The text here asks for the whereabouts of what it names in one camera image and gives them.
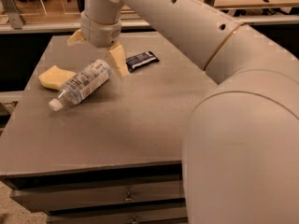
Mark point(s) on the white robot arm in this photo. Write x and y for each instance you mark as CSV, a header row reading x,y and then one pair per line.
x,y
240,152

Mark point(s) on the blue label plastic bottle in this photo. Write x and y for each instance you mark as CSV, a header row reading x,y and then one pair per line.
x,y
81,85

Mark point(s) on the upper grey drawer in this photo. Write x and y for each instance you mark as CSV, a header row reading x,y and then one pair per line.
x,y
44,200

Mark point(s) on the lower grey drawer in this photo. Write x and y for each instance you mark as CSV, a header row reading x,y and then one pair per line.
x,y
152,214

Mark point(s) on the yellow sponge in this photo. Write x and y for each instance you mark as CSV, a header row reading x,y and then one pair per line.
x,y
55,77

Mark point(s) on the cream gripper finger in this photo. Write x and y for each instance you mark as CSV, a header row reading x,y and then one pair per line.
x,y
116,58
76,38

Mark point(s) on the grey drawer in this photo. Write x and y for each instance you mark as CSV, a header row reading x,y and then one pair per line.
x,y
44,200
152,214

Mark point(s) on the grey drawer cabinet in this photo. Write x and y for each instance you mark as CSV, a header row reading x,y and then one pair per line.
x,y
127,131

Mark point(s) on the white rounded gripper body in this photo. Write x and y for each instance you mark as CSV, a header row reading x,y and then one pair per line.
x,y
100,32

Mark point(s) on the dark blue snack packet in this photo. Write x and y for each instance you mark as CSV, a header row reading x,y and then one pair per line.
x,y
141,59

